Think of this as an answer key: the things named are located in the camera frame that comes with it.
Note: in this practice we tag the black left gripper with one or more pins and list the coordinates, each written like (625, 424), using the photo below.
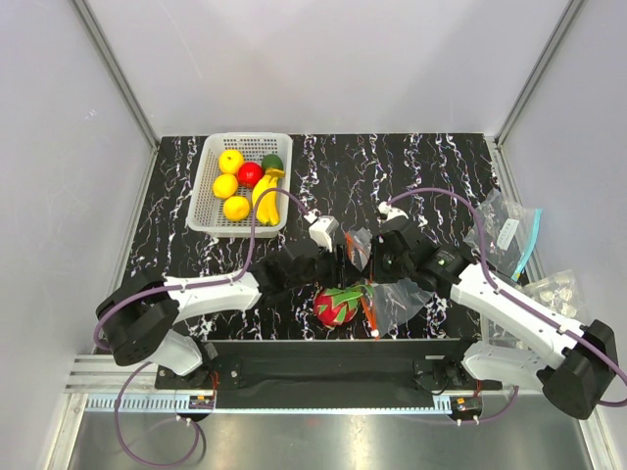
(341, 272)

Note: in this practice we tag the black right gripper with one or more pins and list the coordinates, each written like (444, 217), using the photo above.
(378, 274)

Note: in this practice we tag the pink dragon fruit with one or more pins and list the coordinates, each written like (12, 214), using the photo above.
(335, 307)

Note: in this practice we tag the clear bag with orange zipper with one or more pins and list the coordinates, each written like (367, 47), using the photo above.
(386, 306)

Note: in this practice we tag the white plastic perforated basket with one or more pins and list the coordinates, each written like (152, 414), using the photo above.
(205, 213)

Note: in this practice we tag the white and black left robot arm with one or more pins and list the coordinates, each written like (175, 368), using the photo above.
(135, 323)

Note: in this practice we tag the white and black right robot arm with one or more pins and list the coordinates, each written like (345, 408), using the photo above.
(571, 363)

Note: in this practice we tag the clear bag with blue zipper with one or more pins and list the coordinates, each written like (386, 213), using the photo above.
(510, 233)

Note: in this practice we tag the yellow orange fruit top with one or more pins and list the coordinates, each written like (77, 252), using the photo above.
(230, 161)

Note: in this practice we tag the clear bag of round items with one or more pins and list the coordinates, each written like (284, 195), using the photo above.
(559, 292)

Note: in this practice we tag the black marble pattern mat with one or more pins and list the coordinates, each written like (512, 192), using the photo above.
(436, 175)

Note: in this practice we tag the yellow banana bunch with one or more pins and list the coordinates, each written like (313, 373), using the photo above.
(267, 212)

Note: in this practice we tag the small yellow fruit middle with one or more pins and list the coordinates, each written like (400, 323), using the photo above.
(236, 208)

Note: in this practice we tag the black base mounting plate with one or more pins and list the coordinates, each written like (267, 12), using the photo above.
(322, 375)

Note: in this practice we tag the green avocado fruit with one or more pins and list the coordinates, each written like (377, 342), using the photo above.
(272, 161)

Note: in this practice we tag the red apple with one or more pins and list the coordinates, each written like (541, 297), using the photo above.
(249, 174)

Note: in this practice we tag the yellow lemon fruit lower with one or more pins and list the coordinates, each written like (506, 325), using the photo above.
(225, 186)

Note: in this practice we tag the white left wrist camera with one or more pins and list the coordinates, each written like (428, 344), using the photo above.
(322, 232)

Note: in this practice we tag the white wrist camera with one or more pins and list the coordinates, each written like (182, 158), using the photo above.
(389, 213)
(322, 232)

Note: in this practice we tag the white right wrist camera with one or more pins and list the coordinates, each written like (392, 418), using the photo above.
(389, 213)

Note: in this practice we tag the white slotted cable duct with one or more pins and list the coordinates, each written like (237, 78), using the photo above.
(158, 403)

